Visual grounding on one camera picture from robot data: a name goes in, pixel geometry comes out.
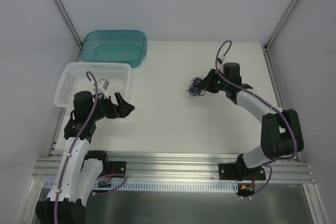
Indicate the aluminium frame post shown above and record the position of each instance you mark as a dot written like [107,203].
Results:
[62,10]
[285,16]

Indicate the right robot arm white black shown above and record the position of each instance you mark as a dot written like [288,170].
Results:
[281,133]

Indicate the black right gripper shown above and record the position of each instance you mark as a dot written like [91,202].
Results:
[205,84]

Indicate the teal translucent plastic tub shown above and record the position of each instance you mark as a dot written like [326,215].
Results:
[115,46]

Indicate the right aluminium frame post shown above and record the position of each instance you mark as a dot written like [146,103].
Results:
[285,16]

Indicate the white slotted cable duct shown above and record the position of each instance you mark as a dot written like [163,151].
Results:
[137,185]

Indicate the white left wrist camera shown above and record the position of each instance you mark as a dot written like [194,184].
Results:
[102,86]

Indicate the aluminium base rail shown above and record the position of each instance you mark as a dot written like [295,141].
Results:
[177,167]

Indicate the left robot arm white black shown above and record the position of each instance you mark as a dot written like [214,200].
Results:
[80,167]

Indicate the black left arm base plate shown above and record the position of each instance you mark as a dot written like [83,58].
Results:
[117,169]

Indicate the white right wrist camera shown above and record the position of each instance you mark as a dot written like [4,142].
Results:
[221,60]

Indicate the white perforated plastic basket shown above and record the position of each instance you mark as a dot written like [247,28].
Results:
[74,79]

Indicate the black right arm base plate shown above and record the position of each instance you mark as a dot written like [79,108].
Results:
[229,171]

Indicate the left aluminium frame post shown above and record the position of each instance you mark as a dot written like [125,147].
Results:
[62,10]

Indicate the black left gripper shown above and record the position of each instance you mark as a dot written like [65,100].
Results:
[117,108]

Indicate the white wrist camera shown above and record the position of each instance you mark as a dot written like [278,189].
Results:
[221,60]
[102,86]

